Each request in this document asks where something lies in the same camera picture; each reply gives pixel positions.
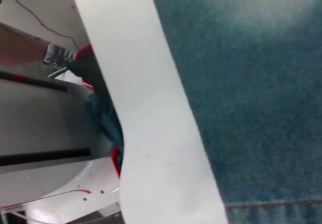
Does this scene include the blue denim shorts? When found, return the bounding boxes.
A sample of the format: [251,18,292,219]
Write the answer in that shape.
[147,0,322,224]

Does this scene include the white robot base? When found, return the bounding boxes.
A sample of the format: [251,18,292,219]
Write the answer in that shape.
[0,64,122,224]

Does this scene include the teal cloth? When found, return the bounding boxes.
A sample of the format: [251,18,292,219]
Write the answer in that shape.
[85,91,124,161]

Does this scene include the red plastic basket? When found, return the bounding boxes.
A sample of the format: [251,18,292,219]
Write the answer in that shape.
[71,44,124,180]

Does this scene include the grey white sneaker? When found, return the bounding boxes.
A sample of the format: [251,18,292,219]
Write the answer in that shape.
[42,42,77,70]

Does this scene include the thin grey floor cable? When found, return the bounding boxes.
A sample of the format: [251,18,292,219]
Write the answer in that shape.
[10,0,81,51]

